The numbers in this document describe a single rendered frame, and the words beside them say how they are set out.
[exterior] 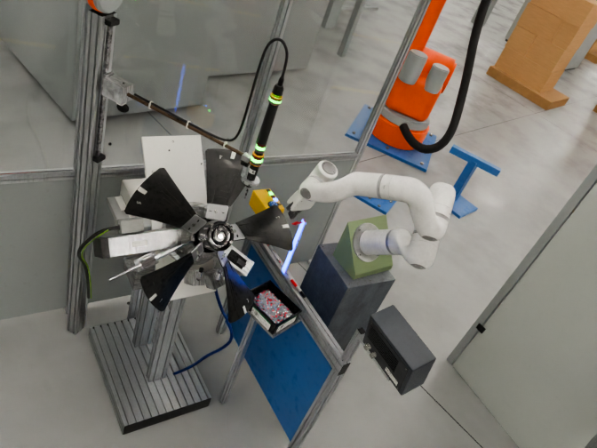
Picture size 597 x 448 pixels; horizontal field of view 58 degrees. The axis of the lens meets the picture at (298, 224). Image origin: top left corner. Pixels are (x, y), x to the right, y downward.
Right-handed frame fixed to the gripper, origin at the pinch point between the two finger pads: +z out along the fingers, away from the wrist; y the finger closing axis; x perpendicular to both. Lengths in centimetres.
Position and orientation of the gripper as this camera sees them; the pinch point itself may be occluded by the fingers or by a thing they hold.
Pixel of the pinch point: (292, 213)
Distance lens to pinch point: 224.8
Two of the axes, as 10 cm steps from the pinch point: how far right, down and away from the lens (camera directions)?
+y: -8.2, 1.0, -5.6
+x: 3.6, 8.5, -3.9
